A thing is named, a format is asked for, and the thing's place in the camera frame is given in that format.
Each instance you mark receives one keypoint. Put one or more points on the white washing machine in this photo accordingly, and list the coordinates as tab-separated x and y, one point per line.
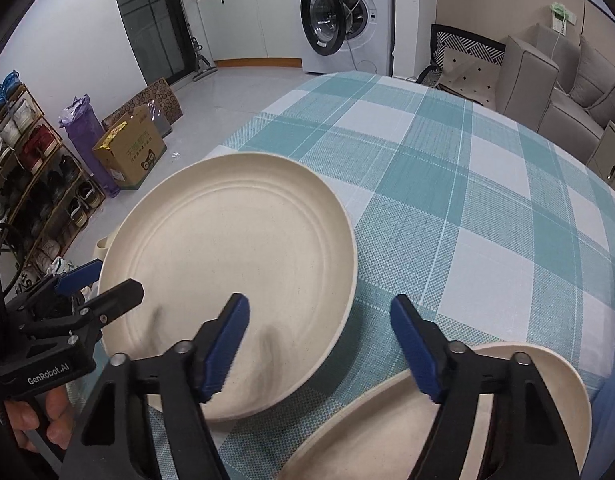
342	35

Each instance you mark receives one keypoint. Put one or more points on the wooden shoe rack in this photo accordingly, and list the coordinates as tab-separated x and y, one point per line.
47	195

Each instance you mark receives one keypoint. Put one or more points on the grey side cabinet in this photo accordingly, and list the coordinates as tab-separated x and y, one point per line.
602	161

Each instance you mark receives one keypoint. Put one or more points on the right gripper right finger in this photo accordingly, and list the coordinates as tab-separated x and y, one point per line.
525	439

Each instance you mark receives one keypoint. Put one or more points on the black patterned cushion chair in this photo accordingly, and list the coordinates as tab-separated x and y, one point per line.
463	64

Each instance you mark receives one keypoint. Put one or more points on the grey sofa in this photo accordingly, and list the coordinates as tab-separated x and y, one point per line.
562	90

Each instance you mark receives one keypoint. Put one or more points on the purple bag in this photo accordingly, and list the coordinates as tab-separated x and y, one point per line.
85	130

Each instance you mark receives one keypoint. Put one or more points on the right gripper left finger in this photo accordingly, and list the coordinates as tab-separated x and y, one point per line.
113	437

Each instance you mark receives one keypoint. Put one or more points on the cardboard box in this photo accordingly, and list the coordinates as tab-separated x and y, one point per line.
130	149

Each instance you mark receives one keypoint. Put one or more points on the white kitchen counter cabinets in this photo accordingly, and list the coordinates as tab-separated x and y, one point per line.
251	33

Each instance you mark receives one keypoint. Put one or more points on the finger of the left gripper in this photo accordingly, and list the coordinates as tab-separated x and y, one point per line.
74	281
109	306

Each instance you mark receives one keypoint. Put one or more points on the teal plaid tablecloth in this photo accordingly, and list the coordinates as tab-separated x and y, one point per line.
493	232

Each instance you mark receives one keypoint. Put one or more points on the cream slipper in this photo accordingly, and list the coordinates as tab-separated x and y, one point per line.
101	248

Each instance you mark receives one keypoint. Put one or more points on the large cream plate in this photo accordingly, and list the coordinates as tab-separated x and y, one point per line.
255	224

